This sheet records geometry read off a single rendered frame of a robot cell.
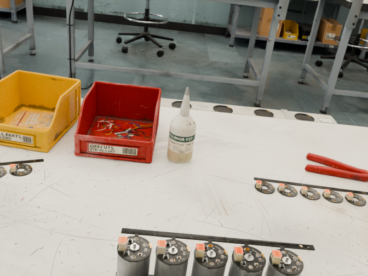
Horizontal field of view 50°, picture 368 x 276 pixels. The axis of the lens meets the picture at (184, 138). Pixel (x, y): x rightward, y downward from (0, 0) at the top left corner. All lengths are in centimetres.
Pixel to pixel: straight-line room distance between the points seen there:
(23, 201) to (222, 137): 30
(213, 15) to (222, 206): 425
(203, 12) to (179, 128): 417
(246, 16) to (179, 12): 75
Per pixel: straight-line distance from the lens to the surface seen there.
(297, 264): 31
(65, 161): 51
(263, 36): 430
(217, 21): 466
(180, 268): 29
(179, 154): 50
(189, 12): 463
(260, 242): 32
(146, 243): 30
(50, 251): 39
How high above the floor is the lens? 102
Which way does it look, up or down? 28 degrees down
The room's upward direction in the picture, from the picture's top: 7 degrees clockwise
